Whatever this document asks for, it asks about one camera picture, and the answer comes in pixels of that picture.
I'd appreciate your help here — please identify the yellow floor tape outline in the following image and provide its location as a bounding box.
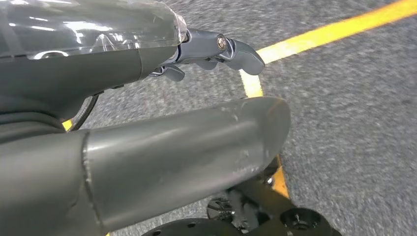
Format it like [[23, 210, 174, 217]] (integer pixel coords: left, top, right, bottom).
[[61, 0, 417, 236]]

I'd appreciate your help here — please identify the black cable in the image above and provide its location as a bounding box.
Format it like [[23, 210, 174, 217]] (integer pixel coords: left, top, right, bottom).
[[69, 94, 100, 132]]

